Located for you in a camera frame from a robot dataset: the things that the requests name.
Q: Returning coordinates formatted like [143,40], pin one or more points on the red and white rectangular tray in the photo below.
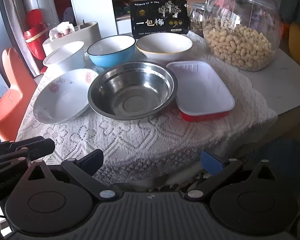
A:
[200,87]

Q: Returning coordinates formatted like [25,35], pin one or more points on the white bowl with yellow rim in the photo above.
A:
[162,45]

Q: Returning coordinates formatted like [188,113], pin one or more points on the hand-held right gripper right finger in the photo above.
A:
[211,162]

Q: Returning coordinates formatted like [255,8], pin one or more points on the white floral plate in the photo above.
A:
[62,100]

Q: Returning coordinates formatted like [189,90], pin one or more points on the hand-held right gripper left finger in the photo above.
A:
[92,162]

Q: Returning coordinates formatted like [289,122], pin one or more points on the black snack bag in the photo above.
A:
[160,22]

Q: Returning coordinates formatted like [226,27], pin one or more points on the pink egg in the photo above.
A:
[58,35]
[66,32]

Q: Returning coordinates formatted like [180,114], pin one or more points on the red vase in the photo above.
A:
[35,35]

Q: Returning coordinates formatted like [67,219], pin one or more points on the orange plastic chair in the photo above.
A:
[12,80]

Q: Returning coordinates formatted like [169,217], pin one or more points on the grey spotted ornament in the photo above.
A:
[68,15]

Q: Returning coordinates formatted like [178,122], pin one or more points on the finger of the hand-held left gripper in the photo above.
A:
[40,148]
[5,143]

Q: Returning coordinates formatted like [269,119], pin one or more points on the large glass jar of peanuts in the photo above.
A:
[240,42]

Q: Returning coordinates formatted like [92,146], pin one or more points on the white tissue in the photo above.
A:
[62,27]

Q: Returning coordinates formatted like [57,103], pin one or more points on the blue bowl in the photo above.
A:
[110,57]

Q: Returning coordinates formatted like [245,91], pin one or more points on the white lace tablecloth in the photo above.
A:
[140,140]

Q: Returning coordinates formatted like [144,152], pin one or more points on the small glass jar of seeds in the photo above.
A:
[196,20]

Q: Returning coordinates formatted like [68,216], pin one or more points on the cream storage box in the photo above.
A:
[90,33]

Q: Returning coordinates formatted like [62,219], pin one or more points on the white plastic bowl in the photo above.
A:
[65,60]

